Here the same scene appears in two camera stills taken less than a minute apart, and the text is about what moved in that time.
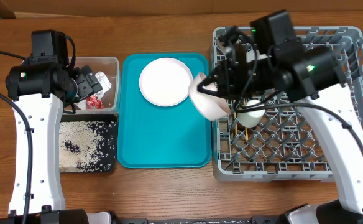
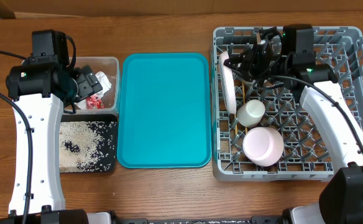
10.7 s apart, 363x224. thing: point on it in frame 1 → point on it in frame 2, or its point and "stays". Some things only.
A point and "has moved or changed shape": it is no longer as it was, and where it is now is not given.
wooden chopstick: x=236 y=126 stays
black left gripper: x=87 y=81 stays
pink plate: x=165 y=82 has moved or changed shape
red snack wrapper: x=93 y=102 stays
